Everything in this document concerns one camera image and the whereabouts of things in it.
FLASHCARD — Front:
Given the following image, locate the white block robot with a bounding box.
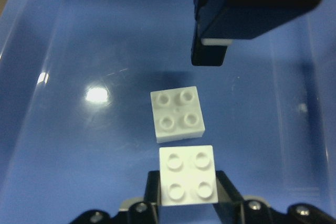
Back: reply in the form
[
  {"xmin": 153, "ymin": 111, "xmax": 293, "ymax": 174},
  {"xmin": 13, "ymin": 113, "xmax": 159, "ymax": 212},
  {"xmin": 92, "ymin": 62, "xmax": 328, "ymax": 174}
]
[
  {"xmin": 150, "ymin": 86, "xmax": 205, "ymax": 144},
  {"xmin": 159, "ymin": 145, "xmax": 218, "ymax": 207}
]

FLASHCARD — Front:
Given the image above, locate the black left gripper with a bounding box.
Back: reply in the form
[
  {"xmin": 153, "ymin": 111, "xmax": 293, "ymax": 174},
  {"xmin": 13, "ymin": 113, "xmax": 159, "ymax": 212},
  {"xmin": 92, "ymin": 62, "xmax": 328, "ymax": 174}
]
[{"xmin": 191, "ymin": 0, "xmax": 322, "ymax": 66}]

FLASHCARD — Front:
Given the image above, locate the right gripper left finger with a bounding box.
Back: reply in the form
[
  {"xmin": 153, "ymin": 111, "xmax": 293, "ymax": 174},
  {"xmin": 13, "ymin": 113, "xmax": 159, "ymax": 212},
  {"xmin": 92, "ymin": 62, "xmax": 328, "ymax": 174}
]
[{"xmin": 143, "ymin": 170, "xmax": 161, "ymax": 206}]

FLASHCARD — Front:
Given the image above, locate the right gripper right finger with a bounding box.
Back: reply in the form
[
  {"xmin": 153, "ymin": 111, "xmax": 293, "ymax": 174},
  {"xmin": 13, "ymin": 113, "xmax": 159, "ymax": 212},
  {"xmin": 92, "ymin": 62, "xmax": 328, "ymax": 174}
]
[{"xmin": 213, "ymin": 170, "xmax": 244, "ymax": 223}]

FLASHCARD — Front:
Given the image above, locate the blue plastic tray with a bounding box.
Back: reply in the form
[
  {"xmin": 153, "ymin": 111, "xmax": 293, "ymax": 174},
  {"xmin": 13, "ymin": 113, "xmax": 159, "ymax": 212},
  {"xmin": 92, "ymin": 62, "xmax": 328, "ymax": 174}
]
[{"xmin": 1, "ymin": 0, "xmax": 335, "ymax": 223}]

